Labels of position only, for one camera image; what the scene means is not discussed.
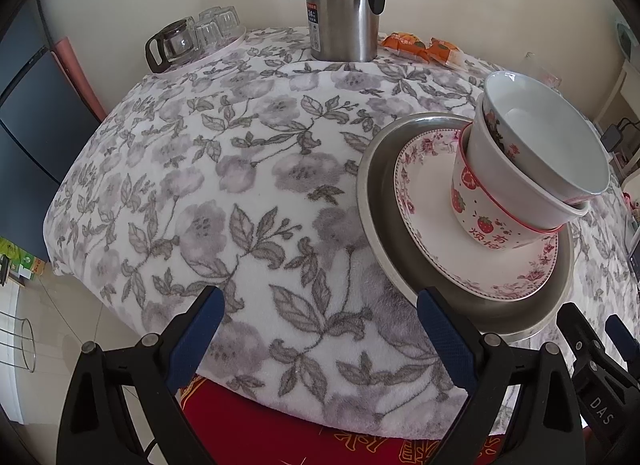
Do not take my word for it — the orange snack packet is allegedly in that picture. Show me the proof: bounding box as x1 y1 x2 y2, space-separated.
426 37 463 66
380 32 428 60

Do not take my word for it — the orange snack packet left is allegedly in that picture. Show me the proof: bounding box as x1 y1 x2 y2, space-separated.
380 32 428 60

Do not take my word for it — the pink white tray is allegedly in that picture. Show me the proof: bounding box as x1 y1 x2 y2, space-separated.
169 24 246 70

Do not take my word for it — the large stainless steel basin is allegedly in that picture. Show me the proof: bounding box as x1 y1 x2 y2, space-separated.
357 113 574 343

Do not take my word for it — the white square deep bowl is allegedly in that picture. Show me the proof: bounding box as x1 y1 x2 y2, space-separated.
465 94 591 230

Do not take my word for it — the pink rolled mat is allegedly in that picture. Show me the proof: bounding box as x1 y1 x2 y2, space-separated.
54 37 106 121

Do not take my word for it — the strawberry pattern red-rim bowl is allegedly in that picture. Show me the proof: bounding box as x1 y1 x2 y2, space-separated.
450 124 562 251

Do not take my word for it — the small white floral bowl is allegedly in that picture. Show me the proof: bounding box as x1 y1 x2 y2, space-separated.
483 71 610 204

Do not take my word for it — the glass teapot black handle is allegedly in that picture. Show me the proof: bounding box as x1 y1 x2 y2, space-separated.
144 17 198 73

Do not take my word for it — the clear glass mug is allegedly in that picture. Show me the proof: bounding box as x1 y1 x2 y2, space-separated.
518 51 562 90

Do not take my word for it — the wire rack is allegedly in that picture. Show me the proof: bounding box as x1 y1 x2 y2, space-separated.
0 311 37 373

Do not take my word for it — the orange snack packet right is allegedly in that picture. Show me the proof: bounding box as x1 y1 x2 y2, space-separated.
426 37 463 66

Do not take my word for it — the upturned clear drinking glass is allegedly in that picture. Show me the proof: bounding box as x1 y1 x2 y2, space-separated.
215 6 241 38
194 7 221 49

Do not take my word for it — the black power adapter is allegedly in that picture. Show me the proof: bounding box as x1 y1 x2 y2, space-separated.
601 124 623 153

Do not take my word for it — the red embroidered cloth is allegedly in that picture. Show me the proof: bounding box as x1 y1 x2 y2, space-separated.
179 375 439 465

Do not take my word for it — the white side shelf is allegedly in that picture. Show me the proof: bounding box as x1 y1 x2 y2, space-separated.
594 60 639 177

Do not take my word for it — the stainless steel thermos jug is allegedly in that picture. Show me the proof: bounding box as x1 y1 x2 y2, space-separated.
306 0 386 62

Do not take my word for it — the pink floral round plate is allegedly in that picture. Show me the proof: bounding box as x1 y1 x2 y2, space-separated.
393 128 560 303

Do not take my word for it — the dark blue cabinet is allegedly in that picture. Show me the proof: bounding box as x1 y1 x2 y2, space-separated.
0 3 99 260

